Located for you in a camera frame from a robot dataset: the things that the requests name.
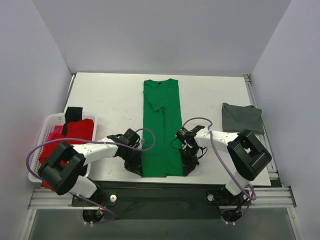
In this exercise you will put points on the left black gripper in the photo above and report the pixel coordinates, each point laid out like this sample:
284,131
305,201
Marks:
131,165

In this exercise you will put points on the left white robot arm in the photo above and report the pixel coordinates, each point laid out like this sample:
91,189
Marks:
62,170

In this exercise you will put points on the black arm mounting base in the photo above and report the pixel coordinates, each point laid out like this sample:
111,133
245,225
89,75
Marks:
162,202

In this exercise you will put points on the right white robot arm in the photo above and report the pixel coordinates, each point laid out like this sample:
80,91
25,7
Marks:
229,159

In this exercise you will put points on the red t shirt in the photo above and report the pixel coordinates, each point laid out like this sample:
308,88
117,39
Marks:
82,129

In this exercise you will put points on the folded dark grey t shirt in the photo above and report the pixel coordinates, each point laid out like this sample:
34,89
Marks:
235,119

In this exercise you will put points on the black t shirt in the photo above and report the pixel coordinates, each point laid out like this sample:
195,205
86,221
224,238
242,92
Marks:
72,114

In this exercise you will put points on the white plastic laundry basket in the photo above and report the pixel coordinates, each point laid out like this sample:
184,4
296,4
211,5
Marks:
57,119

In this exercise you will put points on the pink t shirt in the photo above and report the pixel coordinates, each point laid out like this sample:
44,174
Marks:
55,134

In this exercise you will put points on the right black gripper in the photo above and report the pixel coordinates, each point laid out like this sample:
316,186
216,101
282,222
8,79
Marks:
188,161

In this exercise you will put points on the green t shirt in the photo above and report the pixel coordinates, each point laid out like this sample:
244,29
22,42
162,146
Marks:
161,115

